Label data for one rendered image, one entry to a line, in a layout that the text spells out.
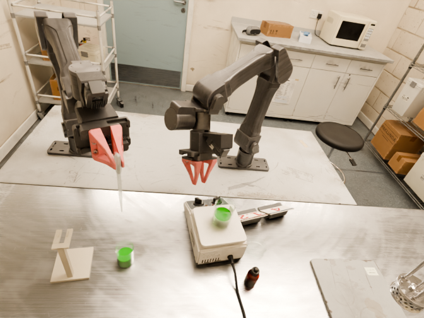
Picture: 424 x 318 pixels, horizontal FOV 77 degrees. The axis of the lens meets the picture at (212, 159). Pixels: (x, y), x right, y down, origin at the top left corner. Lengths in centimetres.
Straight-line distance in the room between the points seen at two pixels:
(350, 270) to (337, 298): 11
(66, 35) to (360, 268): 98
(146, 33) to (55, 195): 277
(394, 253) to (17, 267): 102
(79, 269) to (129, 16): 302
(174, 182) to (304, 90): 256
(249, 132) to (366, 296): 56
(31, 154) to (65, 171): 15
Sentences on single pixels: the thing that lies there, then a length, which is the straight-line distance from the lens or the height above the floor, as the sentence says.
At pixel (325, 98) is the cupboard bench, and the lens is 343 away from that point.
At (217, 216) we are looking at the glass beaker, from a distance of 66.
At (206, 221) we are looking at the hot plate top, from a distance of 70.
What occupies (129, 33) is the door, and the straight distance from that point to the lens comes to 350.
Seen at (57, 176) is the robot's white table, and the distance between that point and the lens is 97.
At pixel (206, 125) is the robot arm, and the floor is 117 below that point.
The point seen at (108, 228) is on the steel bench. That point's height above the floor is 90.
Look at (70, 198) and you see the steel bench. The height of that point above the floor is 90.
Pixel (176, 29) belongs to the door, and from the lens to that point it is 341.
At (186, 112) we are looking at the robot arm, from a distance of 67.
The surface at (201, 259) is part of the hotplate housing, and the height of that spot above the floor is 93.
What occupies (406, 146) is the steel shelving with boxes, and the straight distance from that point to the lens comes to 322.
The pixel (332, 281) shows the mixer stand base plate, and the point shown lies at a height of 91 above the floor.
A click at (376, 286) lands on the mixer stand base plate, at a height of 91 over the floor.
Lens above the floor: 154
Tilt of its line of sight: 38 degrees down
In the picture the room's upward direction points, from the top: 11 degrees clockwise
